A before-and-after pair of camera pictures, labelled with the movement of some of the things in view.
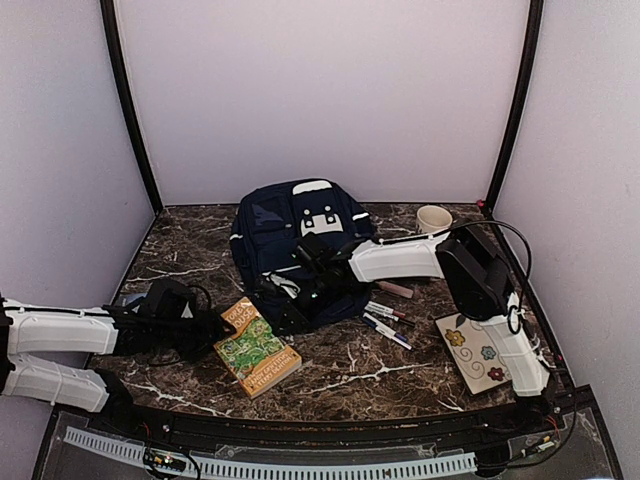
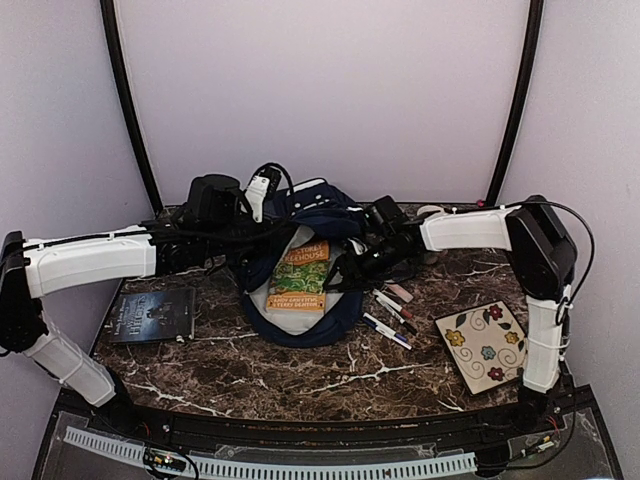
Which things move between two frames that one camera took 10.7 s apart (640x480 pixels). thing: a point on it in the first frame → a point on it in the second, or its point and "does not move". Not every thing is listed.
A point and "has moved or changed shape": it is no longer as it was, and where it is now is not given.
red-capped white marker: (383, 308) → (392, 302)
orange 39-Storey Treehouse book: (256, 356) has moved or changed shape
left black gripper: (210, 333) → (273, 234)
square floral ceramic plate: (475, 351) does not move
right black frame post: (525, 83) does not move
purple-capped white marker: (383, 327) does not move
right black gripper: (301, 323) → (344, 262)
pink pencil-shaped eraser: (399, 290) does not move
